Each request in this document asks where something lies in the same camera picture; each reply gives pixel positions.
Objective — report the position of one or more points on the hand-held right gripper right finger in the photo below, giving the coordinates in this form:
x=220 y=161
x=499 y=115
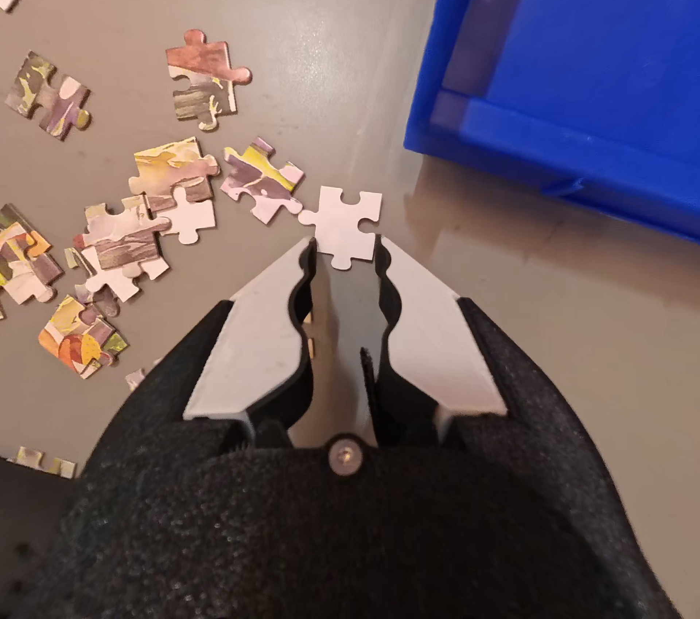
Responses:
x=443 y=351

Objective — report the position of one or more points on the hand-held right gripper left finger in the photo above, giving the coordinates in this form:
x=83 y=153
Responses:
x=251 y=356

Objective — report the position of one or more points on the white face-down puzzle piece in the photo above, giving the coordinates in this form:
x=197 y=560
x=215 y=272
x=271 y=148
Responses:
x=344 y=225

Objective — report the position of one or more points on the pile of puzzle pieces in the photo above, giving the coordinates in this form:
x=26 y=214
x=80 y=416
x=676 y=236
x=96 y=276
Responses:
x=169 y=176

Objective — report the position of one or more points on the grey desk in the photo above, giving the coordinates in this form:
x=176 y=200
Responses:
x=328 y=56

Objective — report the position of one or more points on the black perforated board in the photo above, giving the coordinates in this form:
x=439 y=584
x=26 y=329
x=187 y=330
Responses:
x=27 y=548

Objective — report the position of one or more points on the blue plastic bin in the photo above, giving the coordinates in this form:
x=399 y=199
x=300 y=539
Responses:
x=574 y=56

